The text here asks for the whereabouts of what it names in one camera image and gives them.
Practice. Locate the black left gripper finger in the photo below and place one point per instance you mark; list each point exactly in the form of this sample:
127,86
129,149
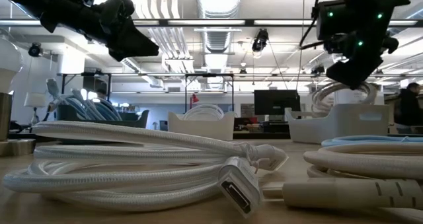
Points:
135,47

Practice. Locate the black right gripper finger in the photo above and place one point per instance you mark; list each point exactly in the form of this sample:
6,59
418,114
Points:
353,73

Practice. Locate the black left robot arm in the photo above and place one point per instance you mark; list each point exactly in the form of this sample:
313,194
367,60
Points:
72,9

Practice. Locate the light grey plastic bin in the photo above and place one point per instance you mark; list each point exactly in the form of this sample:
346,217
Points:
343,125

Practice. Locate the person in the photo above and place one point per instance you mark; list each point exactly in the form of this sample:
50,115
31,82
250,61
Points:
101,94
408,108

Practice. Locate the dark green plastic bin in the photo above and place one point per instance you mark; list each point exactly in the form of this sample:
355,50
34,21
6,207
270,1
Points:
132,120

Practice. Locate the red desk lamp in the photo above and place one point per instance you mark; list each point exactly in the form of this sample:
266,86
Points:
195,99

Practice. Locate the black computer monitor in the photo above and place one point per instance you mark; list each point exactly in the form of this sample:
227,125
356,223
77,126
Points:
277,102

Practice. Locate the white plastic bin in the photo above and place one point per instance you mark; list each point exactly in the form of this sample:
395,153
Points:
201,128

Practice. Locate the small white table lamp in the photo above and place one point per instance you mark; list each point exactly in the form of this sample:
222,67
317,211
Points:
34,100

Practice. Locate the brass lamp base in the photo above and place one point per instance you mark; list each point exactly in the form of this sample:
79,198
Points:
6,118

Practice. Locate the black background table frame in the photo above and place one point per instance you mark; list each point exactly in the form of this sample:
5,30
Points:
145,74

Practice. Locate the black mounted camera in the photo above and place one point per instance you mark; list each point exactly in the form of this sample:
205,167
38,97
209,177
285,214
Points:
35,49

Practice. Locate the silver ventilation duct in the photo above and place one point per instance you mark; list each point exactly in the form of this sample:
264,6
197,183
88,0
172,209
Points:
218,39

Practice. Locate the black overhead camera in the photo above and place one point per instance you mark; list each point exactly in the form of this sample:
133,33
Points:
260,39

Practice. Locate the black rig frame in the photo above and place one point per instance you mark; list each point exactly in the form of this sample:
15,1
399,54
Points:
249,22

